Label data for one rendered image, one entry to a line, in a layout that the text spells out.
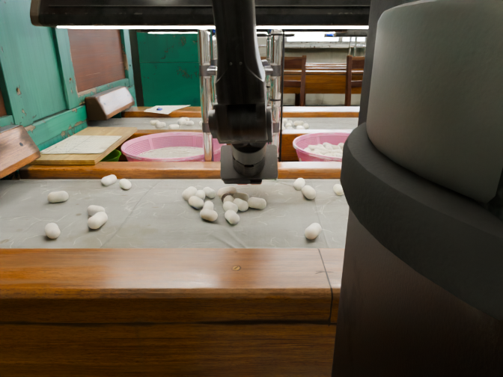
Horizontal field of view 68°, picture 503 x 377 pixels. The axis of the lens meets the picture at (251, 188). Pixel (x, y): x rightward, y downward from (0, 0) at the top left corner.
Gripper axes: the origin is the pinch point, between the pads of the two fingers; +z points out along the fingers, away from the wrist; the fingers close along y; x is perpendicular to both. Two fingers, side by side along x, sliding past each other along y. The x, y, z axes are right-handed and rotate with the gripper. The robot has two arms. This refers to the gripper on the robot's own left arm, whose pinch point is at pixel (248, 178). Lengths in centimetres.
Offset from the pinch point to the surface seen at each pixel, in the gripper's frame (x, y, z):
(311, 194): 5.1, -11.4, -4.8
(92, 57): -53, 50, 31
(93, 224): 12.2, 24.3, -14.0
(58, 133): -19, 49, 17
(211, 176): -2.0, 8.1, 4.3
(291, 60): -158, -34, 178
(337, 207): 8.0, -15.9, -6.3
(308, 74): -164, -52, 205
